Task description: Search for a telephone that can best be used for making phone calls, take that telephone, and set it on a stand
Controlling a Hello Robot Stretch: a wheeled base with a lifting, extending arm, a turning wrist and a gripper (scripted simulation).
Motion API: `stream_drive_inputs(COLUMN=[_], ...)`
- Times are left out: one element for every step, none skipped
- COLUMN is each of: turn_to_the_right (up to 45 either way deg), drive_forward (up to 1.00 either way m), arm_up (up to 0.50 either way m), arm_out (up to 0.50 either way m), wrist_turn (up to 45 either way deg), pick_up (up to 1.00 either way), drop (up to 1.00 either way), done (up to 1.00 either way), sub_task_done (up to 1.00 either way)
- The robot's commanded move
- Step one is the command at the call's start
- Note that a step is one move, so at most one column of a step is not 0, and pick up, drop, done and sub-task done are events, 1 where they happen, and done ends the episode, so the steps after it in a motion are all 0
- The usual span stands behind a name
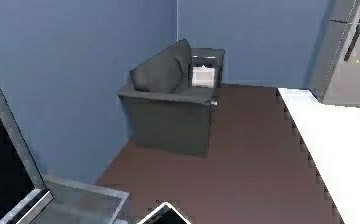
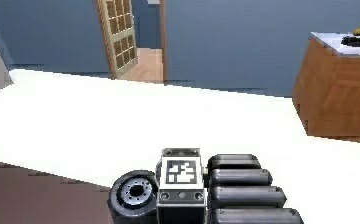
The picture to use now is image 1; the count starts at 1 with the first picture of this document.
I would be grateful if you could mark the glass television stand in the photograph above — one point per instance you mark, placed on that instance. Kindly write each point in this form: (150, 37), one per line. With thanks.
(84, 203)

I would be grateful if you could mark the dark grey sofa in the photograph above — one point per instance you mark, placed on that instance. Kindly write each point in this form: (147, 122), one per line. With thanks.
(168, 123)

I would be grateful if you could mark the white cushion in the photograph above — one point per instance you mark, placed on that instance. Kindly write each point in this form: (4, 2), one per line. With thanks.
(203, 76)

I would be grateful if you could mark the black white-edged flat object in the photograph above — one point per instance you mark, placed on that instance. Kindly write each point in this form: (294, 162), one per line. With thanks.
(164, 215)

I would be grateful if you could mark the white worktop counter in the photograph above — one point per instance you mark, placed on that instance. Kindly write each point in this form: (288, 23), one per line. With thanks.
(338, 146)

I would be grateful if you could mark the grey fridge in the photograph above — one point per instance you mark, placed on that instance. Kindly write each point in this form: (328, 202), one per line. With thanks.
(346, 66)

